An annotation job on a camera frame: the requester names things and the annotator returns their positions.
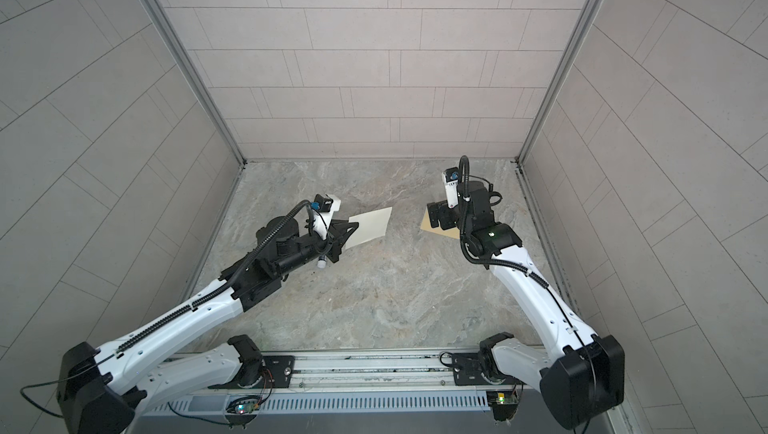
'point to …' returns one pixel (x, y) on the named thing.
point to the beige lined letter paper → (371, 227)
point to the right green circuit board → (504, 403)
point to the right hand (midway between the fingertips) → (443, 198)
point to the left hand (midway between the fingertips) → (363, 223)
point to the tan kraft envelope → (452, 232)
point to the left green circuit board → (244, 405)
